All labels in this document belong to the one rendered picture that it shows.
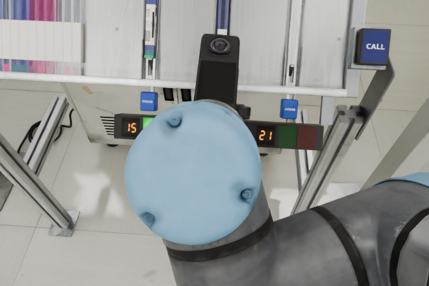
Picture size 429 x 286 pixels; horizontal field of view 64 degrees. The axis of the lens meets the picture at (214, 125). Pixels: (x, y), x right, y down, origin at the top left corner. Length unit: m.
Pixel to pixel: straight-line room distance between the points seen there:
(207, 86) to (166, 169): 0.20
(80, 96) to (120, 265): 0.54
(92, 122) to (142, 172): 1.05
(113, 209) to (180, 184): 1.08
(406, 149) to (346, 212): 0.66
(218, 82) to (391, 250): 0.23
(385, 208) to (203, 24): 0.39
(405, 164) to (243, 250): 0.76
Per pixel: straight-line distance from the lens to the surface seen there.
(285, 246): 0.24
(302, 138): 0.57
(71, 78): 0.57
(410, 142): 0.90
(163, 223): 0.19
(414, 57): 1.93
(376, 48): 0.54
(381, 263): 0.26
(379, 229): 0.26
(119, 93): 1.07
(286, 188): 1.27
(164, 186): 0.18
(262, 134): 0.56
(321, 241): 0.25
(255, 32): 0.55
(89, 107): 1.17
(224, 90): 0.37
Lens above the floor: 1.11
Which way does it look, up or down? 53 degrees down
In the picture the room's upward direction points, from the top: straight up
